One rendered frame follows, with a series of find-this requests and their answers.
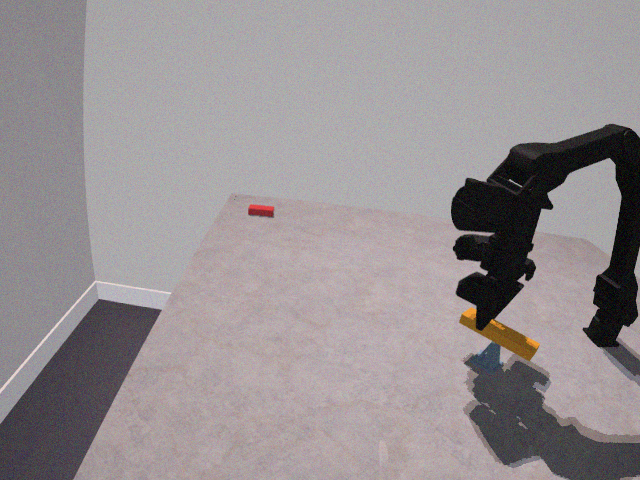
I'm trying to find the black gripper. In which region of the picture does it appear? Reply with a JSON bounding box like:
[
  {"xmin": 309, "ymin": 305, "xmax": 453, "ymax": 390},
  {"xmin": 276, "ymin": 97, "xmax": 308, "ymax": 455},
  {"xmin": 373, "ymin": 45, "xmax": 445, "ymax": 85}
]
[{"xmin": 455, "ymin": 232, "xmax": 536, "ymax": 331}]

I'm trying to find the orange rectangular bar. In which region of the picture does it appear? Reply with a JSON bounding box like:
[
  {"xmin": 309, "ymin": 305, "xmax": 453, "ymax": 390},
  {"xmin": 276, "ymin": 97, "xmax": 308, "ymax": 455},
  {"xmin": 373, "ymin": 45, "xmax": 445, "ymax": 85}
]
[{"xmin": 459, "ymin": 308, "xmax": 540, "ymax": 361}]

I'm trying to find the red rectangular bar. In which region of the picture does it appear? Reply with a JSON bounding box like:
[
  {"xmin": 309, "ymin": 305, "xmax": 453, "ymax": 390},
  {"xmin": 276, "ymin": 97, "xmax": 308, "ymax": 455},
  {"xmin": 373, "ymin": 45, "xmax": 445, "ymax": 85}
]
[{"xmin": 248, "ymin": 205, "xmax": 274, "ymax": 216}]

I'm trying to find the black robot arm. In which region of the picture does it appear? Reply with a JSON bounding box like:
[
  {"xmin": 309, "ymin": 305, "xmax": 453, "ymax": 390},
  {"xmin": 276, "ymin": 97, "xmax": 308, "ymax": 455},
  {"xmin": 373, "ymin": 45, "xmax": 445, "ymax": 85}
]
[{"xmin": 451, "ymin": 124, "xmax": 640, "ymax": 348}]

